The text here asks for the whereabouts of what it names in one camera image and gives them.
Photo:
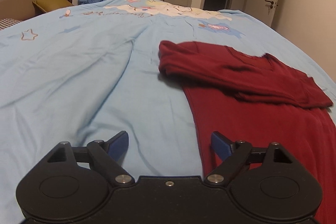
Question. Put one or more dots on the light blue cartoon duvet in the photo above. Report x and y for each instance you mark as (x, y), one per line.
(88, 72)

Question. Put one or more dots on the dark red knit garment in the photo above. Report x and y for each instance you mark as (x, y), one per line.
(259, 100)

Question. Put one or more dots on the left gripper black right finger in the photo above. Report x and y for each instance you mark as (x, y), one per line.
(236, 158)

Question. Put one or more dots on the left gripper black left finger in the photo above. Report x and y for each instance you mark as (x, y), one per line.
(105, 157)

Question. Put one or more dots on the black door handle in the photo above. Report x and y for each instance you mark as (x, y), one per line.
(271, 4)

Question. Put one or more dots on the olive green cushion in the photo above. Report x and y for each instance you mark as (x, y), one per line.
(44, 6)

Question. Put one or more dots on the black white checkered pillow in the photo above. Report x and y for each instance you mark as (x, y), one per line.
(8, 22)

